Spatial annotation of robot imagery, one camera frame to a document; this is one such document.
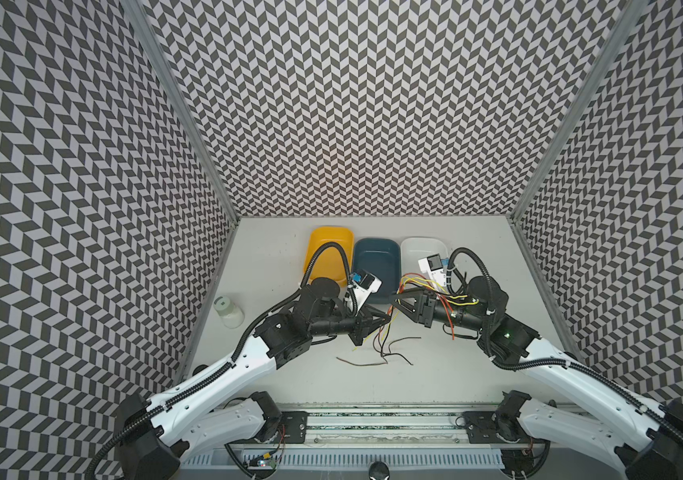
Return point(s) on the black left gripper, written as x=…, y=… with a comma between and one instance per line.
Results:
x=364, y=323

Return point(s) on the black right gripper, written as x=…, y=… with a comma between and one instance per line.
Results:
x=425, y=309

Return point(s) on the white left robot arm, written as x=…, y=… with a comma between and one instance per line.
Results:
x=154, y=436

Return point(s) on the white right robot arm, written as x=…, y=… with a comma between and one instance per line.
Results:
x=639, y=437

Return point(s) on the white plastic bin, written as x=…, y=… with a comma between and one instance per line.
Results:
x=415, y=248

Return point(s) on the teal plastic bin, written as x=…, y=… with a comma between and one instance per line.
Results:
x=382, y=258

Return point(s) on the yellow plastic bin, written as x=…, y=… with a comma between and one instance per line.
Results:
x=330, y=264

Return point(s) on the clear jar white lid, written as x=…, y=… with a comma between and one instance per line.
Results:
x=231, y=315

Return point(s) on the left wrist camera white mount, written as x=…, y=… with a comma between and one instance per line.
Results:
x=361, y=287

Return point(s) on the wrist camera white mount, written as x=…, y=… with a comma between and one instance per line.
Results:
x=361, y=287
x=433, y=269

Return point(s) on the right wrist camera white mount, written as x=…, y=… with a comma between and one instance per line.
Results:
x=433, y=269

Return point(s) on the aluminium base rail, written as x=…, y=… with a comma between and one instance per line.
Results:
x=450, y=437

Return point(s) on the aluminium corner post left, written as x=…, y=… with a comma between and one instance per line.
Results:
x=136, y=16

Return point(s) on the aluminium corner post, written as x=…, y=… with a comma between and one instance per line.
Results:
x=617, y=38
x=136, y=16

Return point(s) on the aluminium corner post right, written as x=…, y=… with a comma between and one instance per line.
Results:
x=617, y=38

